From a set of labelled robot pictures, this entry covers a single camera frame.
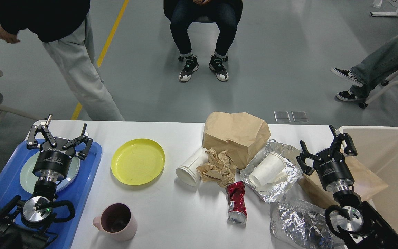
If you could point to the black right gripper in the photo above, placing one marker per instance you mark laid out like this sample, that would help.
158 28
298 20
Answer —
332 167

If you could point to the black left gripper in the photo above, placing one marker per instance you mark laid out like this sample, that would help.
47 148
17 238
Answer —
56 153

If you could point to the yellow plastic plate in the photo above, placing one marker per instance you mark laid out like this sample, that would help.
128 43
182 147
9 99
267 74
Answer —
138 162

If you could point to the pink mug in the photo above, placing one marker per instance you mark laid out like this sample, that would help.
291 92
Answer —
118 221

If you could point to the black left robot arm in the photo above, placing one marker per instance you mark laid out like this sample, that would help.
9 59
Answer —
24 223

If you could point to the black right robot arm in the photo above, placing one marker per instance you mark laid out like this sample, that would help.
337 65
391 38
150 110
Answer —
354 221

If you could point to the pale green plate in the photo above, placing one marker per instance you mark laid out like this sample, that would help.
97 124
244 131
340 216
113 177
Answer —
27 179

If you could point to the floor socket plate right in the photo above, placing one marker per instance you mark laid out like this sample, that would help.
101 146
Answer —
300 116

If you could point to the floor socket plate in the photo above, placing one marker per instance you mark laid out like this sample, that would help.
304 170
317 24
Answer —
300 116
282 116

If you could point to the flat brown paper bag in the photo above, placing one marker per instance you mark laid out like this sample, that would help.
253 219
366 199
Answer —
366 184

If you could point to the white paper cup on foil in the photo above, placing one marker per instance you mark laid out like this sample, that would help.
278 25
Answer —
271 169

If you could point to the floor socket plate left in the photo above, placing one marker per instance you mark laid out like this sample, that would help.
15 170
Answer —
282 116

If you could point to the beige plastic bin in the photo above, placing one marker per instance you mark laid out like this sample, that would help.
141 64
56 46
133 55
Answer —
377 148

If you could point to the aluminium foil tray sheet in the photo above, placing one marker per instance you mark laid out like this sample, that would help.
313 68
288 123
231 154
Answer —
272 192

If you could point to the crumpled aluminium foil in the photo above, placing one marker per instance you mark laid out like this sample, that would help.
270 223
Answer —
302 225

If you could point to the large brown paper bag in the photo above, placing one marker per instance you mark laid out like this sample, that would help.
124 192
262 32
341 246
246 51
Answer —
240 134

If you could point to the crushed red soda can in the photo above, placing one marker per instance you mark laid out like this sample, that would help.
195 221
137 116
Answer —
236 211

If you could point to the crumpled brown paper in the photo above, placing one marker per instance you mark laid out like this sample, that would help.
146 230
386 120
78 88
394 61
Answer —
219 168

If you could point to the standing person grey trousers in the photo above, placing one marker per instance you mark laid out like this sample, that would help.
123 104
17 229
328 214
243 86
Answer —
64 28

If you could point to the seated person in jeans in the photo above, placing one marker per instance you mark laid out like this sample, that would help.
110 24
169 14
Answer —
370 72

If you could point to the white paper cup lying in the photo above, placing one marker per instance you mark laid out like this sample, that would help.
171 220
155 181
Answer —
187 171

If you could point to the white table leg base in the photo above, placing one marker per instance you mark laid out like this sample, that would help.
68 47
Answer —
394 13

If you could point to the seated person in black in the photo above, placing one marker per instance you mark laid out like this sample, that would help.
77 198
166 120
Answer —
214 22

